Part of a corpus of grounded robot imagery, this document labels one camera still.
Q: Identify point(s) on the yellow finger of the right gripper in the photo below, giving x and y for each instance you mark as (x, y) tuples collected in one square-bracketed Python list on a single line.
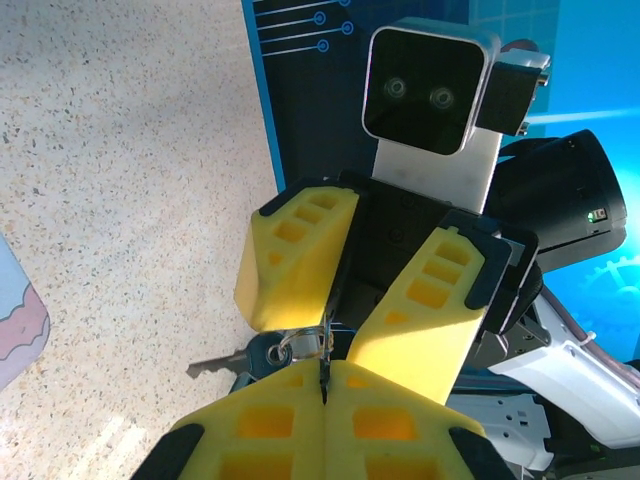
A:
[(290, 280), (425, 330)]

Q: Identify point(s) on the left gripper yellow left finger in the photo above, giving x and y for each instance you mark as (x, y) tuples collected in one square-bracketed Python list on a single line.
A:
[(260, 430)]

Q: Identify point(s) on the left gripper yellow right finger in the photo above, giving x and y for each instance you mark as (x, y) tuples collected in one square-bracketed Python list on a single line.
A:
[(390, 430)]

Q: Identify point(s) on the blue-headed key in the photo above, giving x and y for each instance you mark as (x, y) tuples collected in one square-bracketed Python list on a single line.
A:
[(220, 364)]

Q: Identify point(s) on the blue cartoon tin box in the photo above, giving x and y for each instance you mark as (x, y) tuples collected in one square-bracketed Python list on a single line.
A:
[(20, 325)]

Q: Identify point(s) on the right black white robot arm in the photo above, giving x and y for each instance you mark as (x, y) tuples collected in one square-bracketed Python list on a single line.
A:
[(575, 380)]

